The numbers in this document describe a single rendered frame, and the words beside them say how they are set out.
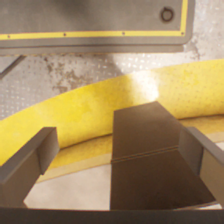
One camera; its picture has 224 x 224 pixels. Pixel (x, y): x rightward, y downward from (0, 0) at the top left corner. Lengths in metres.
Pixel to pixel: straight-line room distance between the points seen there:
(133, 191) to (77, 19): 0.43
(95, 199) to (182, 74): 0.67
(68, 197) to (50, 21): 0.61
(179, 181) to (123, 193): 0.06
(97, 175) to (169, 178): 0.44
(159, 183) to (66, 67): 0.72
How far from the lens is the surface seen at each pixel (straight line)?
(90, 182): 0.66
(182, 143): 0.17
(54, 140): 0.16
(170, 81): 0.85
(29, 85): 0.92
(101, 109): 0.84
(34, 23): 0.54
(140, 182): 0.21
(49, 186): 0.71
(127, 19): 0.49
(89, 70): 0.81
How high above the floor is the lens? 0.80
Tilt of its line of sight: 73 degrees down
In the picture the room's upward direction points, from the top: 176 degrees counter-clockwise
